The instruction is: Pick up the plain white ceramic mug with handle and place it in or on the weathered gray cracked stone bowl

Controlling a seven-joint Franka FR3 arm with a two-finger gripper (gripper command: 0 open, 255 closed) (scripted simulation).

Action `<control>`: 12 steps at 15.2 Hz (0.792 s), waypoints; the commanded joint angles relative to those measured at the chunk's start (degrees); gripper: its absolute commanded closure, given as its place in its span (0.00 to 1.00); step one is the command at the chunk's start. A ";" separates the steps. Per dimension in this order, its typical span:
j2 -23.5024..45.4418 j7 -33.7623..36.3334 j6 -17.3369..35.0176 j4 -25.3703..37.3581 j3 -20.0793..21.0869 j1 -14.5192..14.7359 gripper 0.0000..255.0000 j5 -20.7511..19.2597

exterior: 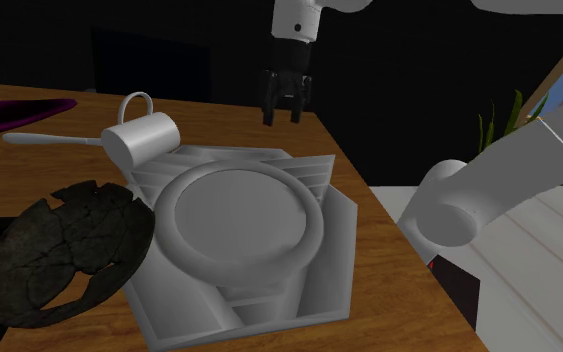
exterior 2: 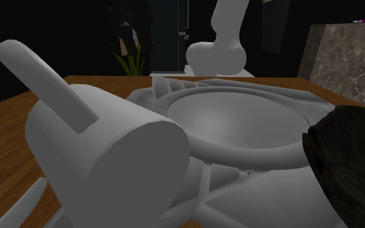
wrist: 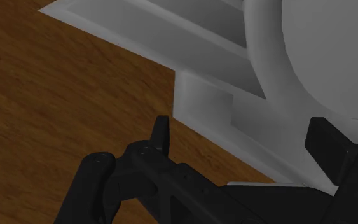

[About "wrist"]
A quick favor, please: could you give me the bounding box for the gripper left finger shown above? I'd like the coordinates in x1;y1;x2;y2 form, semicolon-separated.
53;115;261;224

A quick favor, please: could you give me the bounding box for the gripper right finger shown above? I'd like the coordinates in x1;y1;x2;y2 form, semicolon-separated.
304;116;358;224

